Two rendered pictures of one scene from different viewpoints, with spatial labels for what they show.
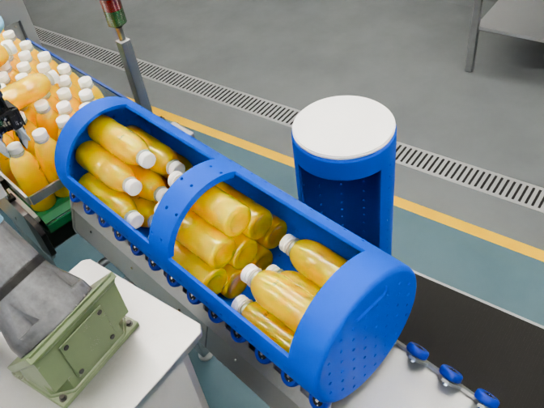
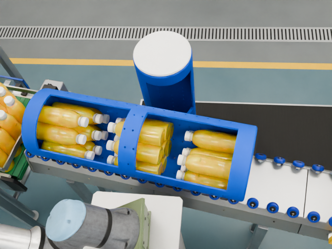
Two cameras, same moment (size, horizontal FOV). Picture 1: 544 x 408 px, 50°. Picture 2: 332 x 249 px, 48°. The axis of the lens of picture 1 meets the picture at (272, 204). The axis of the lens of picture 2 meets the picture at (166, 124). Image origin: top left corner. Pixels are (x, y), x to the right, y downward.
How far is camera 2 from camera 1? 0.57 m
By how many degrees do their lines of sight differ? 22
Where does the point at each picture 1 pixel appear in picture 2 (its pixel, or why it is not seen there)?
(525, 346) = (263, 116)
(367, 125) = (175, 48)
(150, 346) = (164, 219)
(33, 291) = (119, 227)
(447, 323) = not seen: hidden behind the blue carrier
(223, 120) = (30, 50)
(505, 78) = not seen: outside the picture
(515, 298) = (244, 93)
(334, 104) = (149, 41)
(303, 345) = (234, 184)
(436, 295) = (212, 109)
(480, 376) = not seen: hidden behind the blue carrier
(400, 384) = (259, 174)
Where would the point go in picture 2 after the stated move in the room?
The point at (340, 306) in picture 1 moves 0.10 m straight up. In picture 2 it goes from (246, 161) to (248, 147)
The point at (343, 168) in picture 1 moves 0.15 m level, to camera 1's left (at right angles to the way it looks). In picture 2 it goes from (175, 77) to (148, 95)
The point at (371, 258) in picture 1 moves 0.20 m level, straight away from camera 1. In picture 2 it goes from (244, 131) to (218, 89)
